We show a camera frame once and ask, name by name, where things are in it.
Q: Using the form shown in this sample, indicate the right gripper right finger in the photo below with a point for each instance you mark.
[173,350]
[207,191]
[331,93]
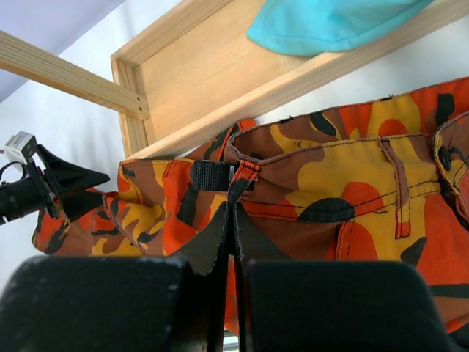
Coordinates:
[297,305]

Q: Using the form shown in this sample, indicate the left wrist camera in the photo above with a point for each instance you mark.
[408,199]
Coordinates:
[21,147]

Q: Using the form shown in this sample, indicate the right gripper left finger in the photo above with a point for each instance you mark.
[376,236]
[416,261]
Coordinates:
[146,303]

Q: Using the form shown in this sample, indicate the wooden clothes rack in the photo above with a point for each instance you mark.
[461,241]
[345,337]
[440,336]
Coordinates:
[193,72]

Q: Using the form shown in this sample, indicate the teal t-shirt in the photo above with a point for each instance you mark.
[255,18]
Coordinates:
[310,28]

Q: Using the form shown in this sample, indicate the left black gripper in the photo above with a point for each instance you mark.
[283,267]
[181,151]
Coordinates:
[31,191]

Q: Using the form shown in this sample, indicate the orange camouflage trousers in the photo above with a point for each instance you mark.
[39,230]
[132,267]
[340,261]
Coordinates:
[382,180]

